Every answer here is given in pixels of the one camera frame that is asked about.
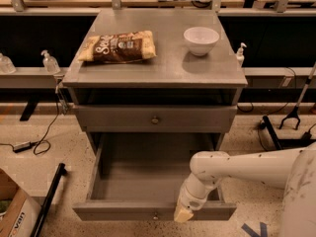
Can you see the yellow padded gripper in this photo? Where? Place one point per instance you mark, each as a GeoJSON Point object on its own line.
{"type": "Point", "coordinates": [194, 200]}

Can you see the grey drawer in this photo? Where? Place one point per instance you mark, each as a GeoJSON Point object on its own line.
{"type": "Point", "coordinates": [137, 176]}
{"type": "Point", "coordinates": [213, 119]}

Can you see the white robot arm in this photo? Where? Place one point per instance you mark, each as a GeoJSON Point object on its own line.
{"type": "Point", "coordinates": [293, 170]}

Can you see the grey drawer cabinet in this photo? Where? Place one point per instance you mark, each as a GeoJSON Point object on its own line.
{"type": "Point", "coordinates": [175, 77]}

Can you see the black bar on floor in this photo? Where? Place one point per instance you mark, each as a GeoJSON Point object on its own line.
{"type": "Point", "coordinates": [60, 171]}

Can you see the black stand base right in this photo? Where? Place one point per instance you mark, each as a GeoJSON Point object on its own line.
{"type": "Point", "coordinates": [287, 143]}

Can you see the grabber tool with black claw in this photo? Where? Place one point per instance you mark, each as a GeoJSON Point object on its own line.
{"type": "Point", "coordinates": [294, 113]}

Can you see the cardboard box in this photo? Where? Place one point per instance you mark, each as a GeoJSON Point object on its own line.
{"type": "Point", "coordinates": [19, 210]}

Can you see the white pump bottle right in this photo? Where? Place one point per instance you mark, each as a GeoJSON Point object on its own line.
{"type": "Point", "coordinates": [240, 53]}

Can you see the white bowl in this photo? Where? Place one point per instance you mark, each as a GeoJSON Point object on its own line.
{"type": "Point", "coordinates": [200, 40]}

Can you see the brown chip bag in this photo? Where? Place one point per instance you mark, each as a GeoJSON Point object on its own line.
{"type": "Point", "coordinates": [119, 48]}

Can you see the clear sanitizer bottle left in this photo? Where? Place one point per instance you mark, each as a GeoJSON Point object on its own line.
{"type": "Point", "coordinates": [50, 63]}

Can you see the clear plastic dome bottle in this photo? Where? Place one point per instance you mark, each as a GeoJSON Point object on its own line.
{"type": "Point", "coordinates": [6, 64]}

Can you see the black power adapter with cable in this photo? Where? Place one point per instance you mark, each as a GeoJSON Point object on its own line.
{"type": "Point", "coordinates": [43, 145]}

